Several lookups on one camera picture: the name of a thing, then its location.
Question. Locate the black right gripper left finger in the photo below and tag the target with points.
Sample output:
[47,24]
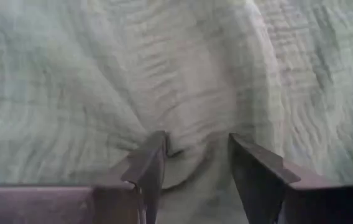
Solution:
[55,205]

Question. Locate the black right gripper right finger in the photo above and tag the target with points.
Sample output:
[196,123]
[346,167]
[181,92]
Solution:
[273,193]

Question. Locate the black garment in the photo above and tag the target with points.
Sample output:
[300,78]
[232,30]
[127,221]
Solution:
[102,77]

